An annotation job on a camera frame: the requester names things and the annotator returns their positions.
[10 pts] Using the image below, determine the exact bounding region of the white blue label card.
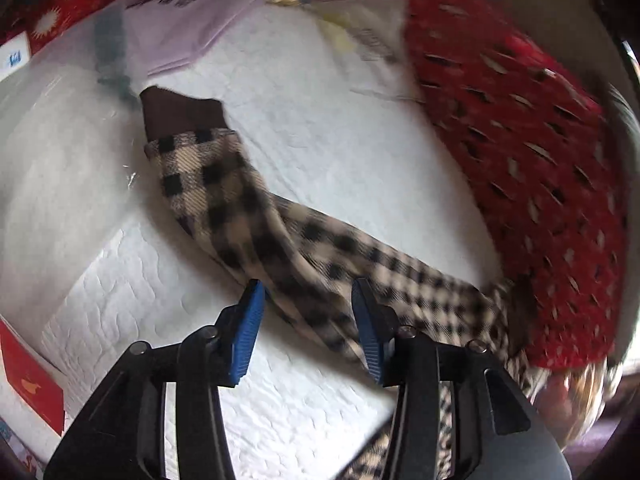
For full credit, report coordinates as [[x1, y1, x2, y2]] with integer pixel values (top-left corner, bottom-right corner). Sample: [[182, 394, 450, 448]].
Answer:
[[0, 31, 34, 80]]

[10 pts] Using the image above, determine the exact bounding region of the red patterned blanket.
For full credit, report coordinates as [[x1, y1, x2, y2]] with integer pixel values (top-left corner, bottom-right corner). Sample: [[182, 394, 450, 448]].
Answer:
[[300, 0, 632, 372]]

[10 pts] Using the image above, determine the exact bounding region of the clear printed plastic bag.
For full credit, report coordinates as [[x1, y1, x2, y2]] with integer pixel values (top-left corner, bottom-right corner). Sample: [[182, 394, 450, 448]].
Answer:
[[309, 0, 427, 105]]

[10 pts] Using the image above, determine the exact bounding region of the lilac printed plastic bag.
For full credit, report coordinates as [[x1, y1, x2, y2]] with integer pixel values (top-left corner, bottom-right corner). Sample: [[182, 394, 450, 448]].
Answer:
[[122, 0, 302, 79]]

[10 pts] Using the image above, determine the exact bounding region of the pale yellow cloth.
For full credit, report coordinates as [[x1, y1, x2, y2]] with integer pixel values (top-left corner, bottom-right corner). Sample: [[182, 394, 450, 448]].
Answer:
[[267, 0, 359, 54]]

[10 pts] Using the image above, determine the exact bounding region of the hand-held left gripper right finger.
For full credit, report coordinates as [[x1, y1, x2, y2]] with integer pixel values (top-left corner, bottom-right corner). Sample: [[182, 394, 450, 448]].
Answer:
[[351, 277, 574, 480]]

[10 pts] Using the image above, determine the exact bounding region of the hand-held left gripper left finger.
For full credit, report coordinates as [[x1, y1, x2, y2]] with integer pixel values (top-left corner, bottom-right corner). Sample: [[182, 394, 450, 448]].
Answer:
[[44, 279, 266, 480]]

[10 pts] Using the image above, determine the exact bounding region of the beige black plaid coat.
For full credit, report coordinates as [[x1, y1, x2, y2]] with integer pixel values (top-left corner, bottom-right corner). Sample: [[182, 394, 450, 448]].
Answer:
[[140, 86, 538, 480]]

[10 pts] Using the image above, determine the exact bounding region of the white quilted mattress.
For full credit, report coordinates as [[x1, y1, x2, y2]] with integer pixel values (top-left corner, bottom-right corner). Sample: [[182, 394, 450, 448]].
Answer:
[[0, 0, 507, 480]]

